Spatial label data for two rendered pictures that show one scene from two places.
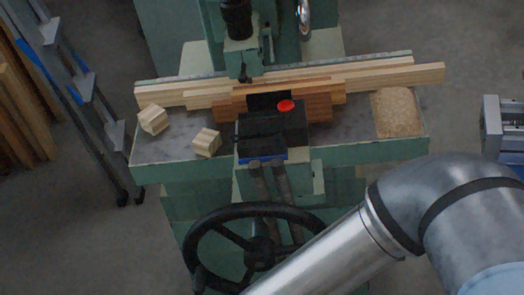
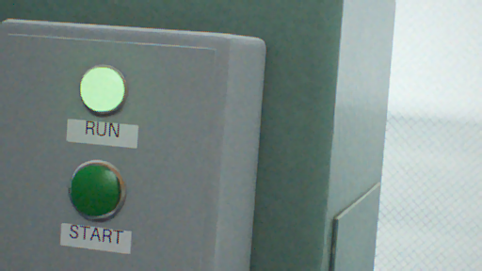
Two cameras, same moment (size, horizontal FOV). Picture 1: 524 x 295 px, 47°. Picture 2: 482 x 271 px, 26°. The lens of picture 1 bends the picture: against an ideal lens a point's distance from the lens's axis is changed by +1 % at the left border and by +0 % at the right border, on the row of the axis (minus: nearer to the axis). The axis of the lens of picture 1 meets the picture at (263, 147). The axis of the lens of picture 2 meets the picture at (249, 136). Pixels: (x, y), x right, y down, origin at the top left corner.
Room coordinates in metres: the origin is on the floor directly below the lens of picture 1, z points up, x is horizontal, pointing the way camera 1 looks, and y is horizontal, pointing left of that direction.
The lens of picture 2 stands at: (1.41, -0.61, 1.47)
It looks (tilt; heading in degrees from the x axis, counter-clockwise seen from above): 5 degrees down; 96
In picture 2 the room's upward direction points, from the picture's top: 4 degrees clockwise
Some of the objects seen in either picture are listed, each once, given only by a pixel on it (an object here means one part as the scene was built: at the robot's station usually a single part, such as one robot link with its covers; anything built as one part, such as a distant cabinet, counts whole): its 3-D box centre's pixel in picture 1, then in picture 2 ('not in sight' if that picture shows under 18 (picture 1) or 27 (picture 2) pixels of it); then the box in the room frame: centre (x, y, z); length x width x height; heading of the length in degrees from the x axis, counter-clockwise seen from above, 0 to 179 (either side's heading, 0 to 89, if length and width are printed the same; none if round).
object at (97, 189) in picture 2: not in sight; (95, 190); (1.31, -0.21, 1.42); 0.02 x 0.01 x 0.02; 172
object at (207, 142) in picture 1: (207, 142); not in sight; (0.89, 0.11, 0.92); 0.05 x 0.04 x 0.03; 144
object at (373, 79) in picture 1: (311, 87); not in sight; (1.00, -0.13, 0.92); 0.55 x 0.02 x 0.04; 82
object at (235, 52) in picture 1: (246, 47); not in sight; (1.03, 0.00, 1.03); 0.14 x 0.07 x 0.09; 172
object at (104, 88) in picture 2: not in sight; (102, 88); (1.31, -0.21, 1.46); 0.02 x 0.01 x 0.02; 172
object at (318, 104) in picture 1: (282, 109); not in sight; (0.92, -0.05, 0.94); 0.20 x 0.01 x 0.08; 82
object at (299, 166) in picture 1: (274, 156); not in sight; (0.82, -0.02, 0.92); 0.15 x 0.13 x 0.09; 82
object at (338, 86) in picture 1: (288, 97); not in sight; (0.97, -0.07, 0.93); 0.24 x 0.01 x 0.06; 82
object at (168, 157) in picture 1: (276, 142); not in sight; (0.90, -0.03, 0.87); 0.61 x 0.30 x 0.06; 82
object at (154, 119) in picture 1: (154, 119); not in sight; (0.99, 0.22, 0.92); 0.05 x 0.04 x 0.04; 130
